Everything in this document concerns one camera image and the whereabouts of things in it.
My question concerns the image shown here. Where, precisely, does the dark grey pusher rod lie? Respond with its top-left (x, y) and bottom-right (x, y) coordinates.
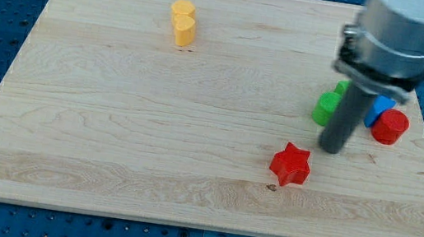
top-left (319, 83), bottom-right (377, 154)

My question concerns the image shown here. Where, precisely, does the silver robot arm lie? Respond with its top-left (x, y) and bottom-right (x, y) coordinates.
top-left (319, 0), bottom-right (424, 154)

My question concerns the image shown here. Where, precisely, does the red star block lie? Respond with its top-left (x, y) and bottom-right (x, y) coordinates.
top-left (269, 142), bottom-right (311, 187)

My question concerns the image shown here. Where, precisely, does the green block behind rod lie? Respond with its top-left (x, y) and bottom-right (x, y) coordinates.
top-left (334, 80), bottom-right (351, 97)

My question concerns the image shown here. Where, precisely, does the green cylinder block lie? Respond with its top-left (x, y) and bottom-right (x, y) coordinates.
top-left (311, 91), bottom-right (342, 126)

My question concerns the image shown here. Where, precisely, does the blue block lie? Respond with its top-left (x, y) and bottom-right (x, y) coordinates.
top-left (364, 95), bottom-right (396, 128)

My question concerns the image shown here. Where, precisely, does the red cylinder block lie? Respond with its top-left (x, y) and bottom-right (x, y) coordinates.
top-left (370, 109), bottom-right (410, 145)

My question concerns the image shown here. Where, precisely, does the yellow heart block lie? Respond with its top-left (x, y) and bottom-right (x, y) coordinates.
top-left (174, 15), bottom-right (197, 47)

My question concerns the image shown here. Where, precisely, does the yellow hexagon block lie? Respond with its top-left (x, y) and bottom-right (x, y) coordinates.
top-left (170, 0), bottom-right (196, 26)

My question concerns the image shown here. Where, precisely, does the wooden board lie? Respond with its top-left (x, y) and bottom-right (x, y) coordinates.
top-left (0, 0), bottom-right (424, 237)

